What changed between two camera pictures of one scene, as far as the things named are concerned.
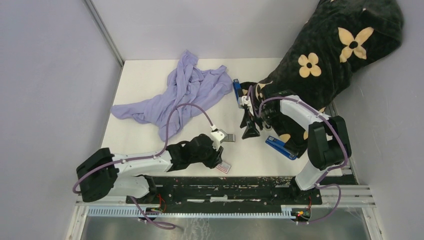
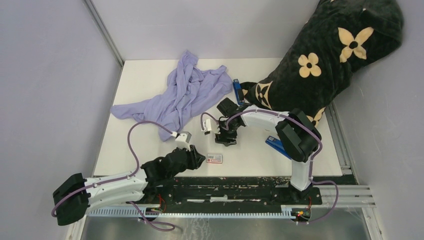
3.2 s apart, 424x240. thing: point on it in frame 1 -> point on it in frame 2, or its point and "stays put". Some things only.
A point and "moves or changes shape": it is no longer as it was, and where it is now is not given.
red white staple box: x=224 y=167 moves or changes shape
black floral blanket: x=310 y=77 stays put
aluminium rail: x=359 y=196 stays put
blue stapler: x=236 y=86 stays put
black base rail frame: x=209 y=192 stays put
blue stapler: x=280 y=147 stays put
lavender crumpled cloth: x=190 y=88 stays put
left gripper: x=215 y=159 -> x=197 y=158
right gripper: x=251 y=131 -> x=222 y=138
